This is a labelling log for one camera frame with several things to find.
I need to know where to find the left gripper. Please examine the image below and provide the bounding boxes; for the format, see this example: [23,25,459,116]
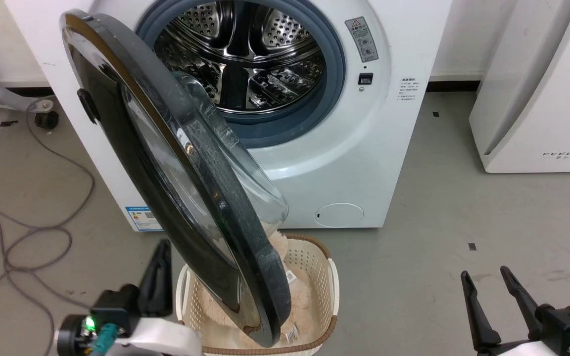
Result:
[90,239,202,356]

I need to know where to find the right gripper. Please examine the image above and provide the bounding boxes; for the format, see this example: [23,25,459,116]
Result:
[460,266,570,356]

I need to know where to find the round black glass washer door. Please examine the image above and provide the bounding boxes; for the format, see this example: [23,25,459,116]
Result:
[59,9,291,348]

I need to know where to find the white front-load washing machine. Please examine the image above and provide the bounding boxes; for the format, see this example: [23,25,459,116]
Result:
[4,0,453,233]

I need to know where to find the grey rubber door gasket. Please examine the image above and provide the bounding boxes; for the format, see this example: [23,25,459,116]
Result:
[136,0,346,149]

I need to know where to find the blue energy label sticker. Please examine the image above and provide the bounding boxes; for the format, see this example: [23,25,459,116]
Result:
[125,206,163,232]

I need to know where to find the beige plush toy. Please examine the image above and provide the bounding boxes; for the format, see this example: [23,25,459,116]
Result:
[201,230,318,348]

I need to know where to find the white plastic laundry basket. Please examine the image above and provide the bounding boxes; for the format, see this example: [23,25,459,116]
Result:
[176,233,340,356]

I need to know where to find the round white filter cover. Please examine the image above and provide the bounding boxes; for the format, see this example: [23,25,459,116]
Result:
[314,203,365,228]

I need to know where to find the black caster wheel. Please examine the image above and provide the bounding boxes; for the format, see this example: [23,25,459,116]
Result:
[34,110,60,130]

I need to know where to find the white Feelbird appliance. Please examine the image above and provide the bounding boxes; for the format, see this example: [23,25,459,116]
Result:
[469,0,570,174]

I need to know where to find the small printed text label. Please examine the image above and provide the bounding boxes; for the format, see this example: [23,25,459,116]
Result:
[399,77,419,102]

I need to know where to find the steel perforated washer drum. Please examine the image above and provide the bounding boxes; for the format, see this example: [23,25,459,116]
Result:
[154,0,326,112]

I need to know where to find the grey warning sticker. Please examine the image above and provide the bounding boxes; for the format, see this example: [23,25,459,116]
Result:
[344,16,380,63]

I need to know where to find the grey floor cable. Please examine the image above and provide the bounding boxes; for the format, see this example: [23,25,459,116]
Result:
[0,99,96,356]

